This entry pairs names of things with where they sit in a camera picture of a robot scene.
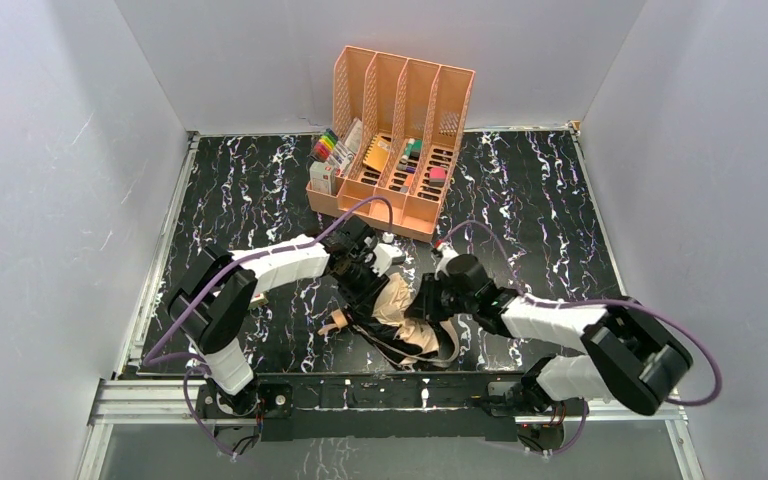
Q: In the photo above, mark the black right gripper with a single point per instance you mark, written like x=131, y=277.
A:
x=430, y=299

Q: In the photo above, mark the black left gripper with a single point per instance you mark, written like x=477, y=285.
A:
x=363, y=291

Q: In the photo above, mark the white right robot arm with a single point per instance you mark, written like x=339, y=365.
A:
x=623, y=352

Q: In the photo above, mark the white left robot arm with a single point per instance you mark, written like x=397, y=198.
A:
x=210, y=303

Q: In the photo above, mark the white and yellow box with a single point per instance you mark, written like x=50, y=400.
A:
x=258, y=301

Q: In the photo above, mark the white red small box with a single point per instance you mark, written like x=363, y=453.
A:
x=323, y=178

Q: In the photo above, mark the pink eraser block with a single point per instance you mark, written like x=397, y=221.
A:
x=437, y=176

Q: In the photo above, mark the yellow notebook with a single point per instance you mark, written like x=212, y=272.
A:
x=377, y=154

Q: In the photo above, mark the colourful marker set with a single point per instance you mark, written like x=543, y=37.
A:
x=324, y=146

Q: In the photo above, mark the orange plastic desk organizer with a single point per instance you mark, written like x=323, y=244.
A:
x=422, y=107

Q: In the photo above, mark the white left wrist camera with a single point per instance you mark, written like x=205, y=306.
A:
x=386, y=254

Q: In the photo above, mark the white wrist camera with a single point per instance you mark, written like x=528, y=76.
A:
x=386, y=254
x=443, y=252

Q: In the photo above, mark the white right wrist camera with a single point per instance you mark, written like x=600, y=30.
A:
x=443, y=252

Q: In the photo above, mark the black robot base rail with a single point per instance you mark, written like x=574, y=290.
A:
x=289, y=407

